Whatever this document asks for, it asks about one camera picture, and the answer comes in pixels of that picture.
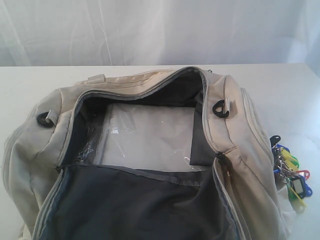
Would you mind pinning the beige duffel bag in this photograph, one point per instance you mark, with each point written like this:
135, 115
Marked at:
235, 198

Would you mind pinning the colourful key tag bunch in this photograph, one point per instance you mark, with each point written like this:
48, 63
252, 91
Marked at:
287, 171

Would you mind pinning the white sheer curtain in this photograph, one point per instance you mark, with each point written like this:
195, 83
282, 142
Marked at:
158, 32

